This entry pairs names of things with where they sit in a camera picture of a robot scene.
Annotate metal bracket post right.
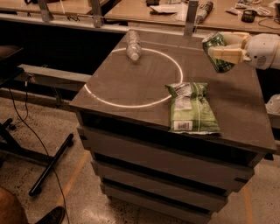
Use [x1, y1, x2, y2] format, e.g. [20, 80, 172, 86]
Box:
[184, 0, 199, 37]

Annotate black tape roll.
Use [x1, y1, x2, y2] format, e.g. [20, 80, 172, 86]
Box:
[241, 10, 257, 23]

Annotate metal bracket post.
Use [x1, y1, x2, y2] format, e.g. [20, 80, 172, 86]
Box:
[38, 0, 53, 22]
[90, 0, 102, 28]
[184, 0, 199, 37]

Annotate black floor cable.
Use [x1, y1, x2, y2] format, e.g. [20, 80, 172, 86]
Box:
[6, 76, 70, 224]

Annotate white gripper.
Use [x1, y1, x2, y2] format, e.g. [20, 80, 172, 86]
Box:
[207, 31, 280, 70]

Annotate black chair base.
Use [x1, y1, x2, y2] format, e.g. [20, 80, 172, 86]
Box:
[0, 118, 74, 197]

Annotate green chip bag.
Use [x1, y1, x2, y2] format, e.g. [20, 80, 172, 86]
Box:
[166, 82, 221, 135]

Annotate rolled grey object on desk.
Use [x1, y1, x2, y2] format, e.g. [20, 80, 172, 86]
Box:
[196, 1, 214, 24]

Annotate metal bracket post left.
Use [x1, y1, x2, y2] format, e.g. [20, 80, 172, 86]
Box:
[38, 0, 53, 22]

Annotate white papers on desk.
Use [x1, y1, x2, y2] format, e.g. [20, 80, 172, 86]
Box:
[150, 3, 188, 15]

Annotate dark chair seat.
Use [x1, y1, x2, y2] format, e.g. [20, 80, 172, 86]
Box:
[0, 45, 24, 88]

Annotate brown trouser knee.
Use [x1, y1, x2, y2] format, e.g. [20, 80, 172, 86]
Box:
[0, 187, 28, 224]

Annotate clear plastic water bottle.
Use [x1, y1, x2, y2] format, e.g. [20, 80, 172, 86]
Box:
[126, 31, 142, 61]

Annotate black shoe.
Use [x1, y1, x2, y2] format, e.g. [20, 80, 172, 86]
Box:
[35, 206, 66, 224]

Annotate metal bracket post middle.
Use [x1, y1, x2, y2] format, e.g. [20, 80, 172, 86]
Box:
[90, 0, 102, 28]

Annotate green soda can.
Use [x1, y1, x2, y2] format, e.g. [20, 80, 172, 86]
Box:
[202, 32, 235, 74]

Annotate grey drawer cabinet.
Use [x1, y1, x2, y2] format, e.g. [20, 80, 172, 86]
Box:
[71, 31, 276, 224]

